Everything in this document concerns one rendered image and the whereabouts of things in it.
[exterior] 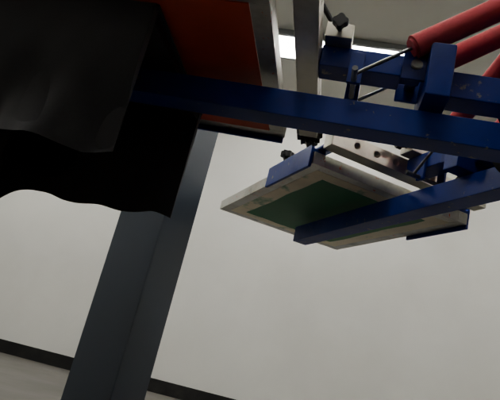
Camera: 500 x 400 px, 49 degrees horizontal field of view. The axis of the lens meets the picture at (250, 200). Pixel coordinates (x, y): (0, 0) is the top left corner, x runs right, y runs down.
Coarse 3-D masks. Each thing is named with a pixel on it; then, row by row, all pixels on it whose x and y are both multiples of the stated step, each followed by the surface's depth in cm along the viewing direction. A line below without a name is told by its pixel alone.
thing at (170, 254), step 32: (192, 160) 191; (192, 192) 192; (128, 224) 183; (160, 224) 178; (192, 224) 194; (128, 256) 178; (160, 256) 178; (96, 288) 178; (128, 288) 173; (160, 288) 180; (96, 320) 174; (128, 320) 169; (160, 320) 181; (96, 352) 169; (128, 352) 167; (96, 384) 165; (128, 384) 169
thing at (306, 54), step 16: (304, 0) 99; (320, 0) 99; (304, 16) 103; (320, 16) 104; (304, 32) 108; (320, 32) 109; (304, 48) 113; (320, 48) 115; (304, 64) 119; (304, 80) 125; (320, 80) 129
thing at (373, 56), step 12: (324, 48) 118; (336, 48) 118; (348, 48) 118; (324, 60) 117; (336, 60) 117; (348, 60) 117; (372, 60) 116; (396, 60) 115; (324, 72) 120; (336, 72) 119; (372, 72) 115; (384, 72) 115; (396, 72) 115; (360, 84) 121; (372, 84) 120; (384, 84) 119; (396, 84) 118
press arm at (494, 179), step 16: (464, 176) 137; (480, 176) 132; (496, 176) 127; (416, 192) 154; (432, 192) 147; (448, 192) 141; (464, 192) 135; (480, 192) 130; (496, 192) 128; (368, 208) 174; (384, 208) 165; (400, 208) 158; (416, 208) 151; (432, 208) 147; (448, 208) 144; (464, 208) 142; (320, 224) 200; (336, 224) 189; (352, 224) 179; (368, 224) 174; (384, 224) 170; (304, 240) 212; (320, 240) 207
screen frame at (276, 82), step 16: (240, 0) 97; (256, 0) 96; (272, 0) 98; (256, 16) 100; (272, 16) 101; (256, 32) 105; (272, 32) 104; (256, 48) 110; (272, 48) 109; (272, 64) 114; (272, 80) 120; (240, 128) 148; (272, 128) 143
